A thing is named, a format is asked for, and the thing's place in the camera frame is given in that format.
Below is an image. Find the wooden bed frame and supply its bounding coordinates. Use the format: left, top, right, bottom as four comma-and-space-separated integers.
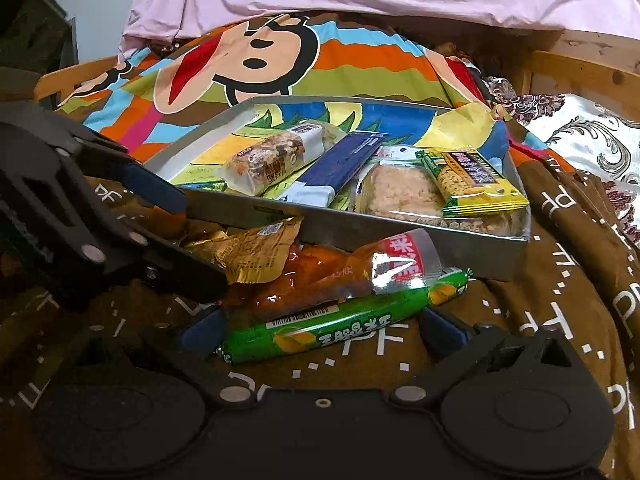
500, 27, 640, 111

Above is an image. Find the blue snack packet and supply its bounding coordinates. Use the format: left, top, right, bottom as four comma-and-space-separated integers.
285, 131, 393, 208

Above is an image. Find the white rice cake packet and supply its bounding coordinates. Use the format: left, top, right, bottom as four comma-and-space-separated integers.
352, 145, 451, 221

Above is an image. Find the clear nut bar packet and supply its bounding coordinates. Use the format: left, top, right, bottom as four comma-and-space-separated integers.
221, 120, 348, 198

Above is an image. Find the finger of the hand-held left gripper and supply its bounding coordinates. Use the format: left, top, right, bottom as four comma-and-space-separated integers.
54, 136, 189, 217
74, 224, 229, 304

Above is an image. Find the white floral cloth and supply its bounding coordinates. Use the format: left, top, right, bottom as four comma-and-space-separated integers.
480, 77, 640, 248

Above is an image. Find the brown printed blanket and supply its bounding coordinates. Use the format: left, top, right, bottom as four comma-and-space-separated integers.
0, 155, 640, 480

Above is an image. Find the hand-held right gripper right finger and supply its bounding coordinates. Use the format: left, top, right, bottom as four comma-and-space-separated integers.
389, 306, 572, 405

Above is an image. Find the gold foil snack packet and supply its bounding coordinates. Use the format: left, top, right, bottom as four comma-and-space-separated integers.
182, 216, 306, 286

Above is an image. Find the green sausage packet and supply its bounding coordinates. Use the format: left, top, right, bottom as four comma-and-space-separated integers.
220, 266, 473, 365

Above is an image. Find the grey metal tray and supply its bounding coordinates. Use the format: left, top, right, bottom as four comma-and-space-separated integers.
142, 96, 533, 283

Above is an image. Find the dark cabinet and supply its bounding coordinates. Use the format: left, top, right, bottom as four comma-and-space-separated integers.
0, 0, 81, 106

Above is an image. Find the orange red label snack packet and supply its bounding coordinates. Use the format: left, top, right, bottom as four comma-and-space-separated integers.
222, 227, 446, 318

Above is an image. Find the yellow green cracker packet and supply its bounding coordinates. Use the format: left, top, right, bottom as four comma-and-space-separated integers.
417, 147, 531, 218

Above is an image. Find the cartoon monkey printed blanket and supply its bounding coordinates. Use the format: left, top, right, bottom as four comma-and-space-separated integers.
55, 10, 576, 171

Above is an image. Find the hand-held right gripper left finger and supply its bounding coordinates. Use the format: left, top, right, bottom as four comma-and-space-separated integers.
75, 306, 253, 407

